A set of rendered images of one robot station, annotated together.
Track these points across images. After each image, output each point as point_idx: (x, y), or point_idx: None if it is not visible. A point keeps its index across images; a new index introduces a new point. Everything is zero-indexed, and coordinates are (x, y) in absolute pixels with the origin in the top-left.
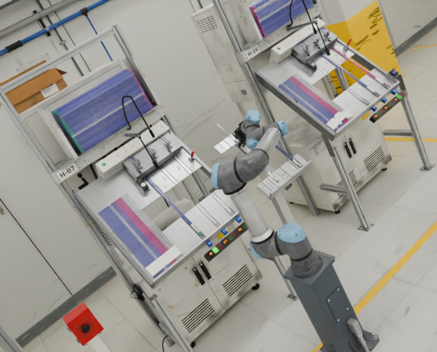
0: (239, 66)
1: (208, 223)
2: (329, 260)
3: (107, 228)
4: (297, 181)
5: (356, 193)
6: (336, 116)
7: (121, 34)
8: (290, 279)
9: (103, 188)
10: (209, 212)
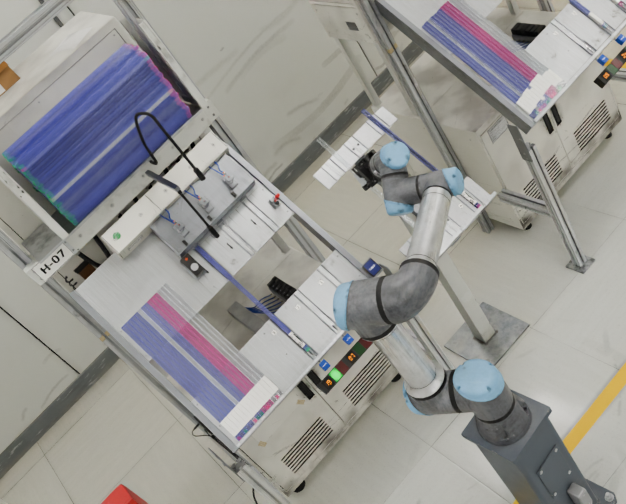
0: None
1: (318, 326)
2: (543, 411)
3: (143, 355)
4: None
5: (566, 215)
6: (534, 85)
7: None
8: (474, 442)
9: (122, 276)
10: (319, 305)
